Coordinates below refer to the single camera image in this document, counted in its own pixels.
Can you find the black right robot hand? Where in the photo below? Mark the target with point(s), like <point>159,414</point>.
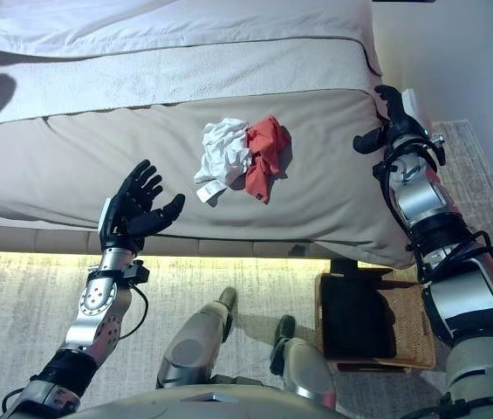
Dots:
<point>399,120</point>

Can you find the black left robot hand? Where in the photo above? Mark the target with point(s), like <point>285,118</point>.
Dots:
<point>128,214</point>

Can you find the white garment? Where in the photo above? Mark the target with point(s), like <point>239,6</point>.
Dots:
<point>222,153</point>

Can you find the red garment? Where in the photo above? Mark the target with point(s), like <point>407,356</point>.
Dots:
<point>268,144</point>

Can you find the black garment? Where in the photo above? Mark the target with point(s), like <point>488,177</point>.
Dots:
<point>355,314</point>

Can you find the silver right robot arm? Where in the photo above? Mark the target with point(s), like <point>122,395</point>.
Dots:
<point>455,292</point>

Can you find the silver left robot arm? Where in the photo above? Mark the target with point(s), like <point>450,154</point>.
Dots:
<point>97,305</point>

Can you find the woven wicker basket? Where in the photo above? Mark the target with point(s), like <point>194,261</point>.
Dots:
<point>412,318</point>

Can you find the beige bedspread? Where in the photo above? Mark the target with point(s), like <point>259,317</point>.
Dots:
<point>76,166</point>

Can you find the left robot leg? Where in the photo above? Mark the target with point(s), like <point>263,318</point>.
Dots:
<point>193,340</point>

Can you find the robot leg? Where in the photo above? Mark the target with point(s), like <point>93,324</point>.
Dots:
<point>307,366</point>
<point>193,340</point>

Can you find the white duvet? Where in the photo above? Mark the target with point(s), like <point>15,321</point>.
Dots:
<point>163,22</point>

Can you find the grey robot torso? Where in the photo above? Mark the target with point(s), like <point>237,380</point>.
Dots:
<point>211,403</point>

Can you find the right robot leg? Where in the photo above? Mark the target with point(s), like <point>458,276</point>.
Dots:
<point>307,366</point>

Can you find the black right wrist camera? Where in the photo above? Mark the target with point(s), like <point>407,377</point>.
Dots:
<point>439,148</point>

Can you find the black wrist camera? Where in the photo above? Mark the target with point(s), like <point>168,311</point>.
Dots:
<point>439,148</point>
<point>137,271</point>

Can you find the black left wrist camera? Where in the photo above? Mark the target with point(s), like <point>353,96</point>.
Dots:
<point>137,271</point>

